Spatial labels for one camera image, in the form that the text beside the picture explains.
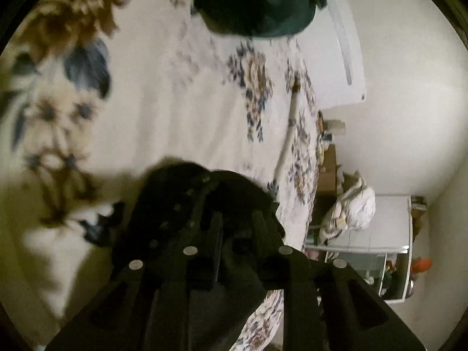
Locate white headboard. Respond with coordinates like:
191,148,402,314
297,0,367,109

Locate white wardrobe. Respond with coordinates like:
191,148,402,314
305,195,425,303

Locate chair with clothes pile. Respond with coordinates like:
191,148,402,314
318,170,376,244

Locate floral bed cover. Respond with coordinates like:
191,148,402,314
1,0,317,350

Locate black striped sweater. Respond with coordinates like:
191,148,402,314
83,161,286,351

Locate brown cardboard box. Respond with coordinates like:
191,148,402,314
317,144,337,196

